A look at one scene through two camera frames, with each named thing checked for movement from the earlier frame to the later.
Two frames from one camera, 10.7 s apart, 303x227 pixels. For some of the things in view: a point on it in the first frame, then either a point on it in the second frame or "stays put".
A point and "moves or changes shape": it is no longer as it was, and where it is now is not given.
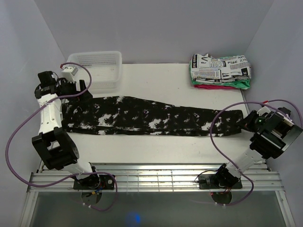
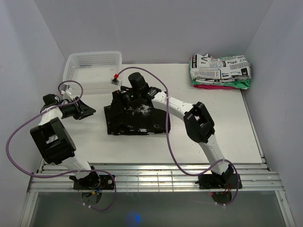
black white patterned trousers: (119, 115) moves or changes shape
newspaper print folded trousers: (206, 68) stays put
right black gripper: (246, 123) → (119, 103)
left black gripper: (83, 87) → (80, 110)
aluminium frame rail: (159, 178) stays put
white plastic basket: (106, 69) stays put
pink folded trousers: (213, 87) stays put
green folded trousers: (242, 84) stays put
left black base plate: (97, 182) stays put
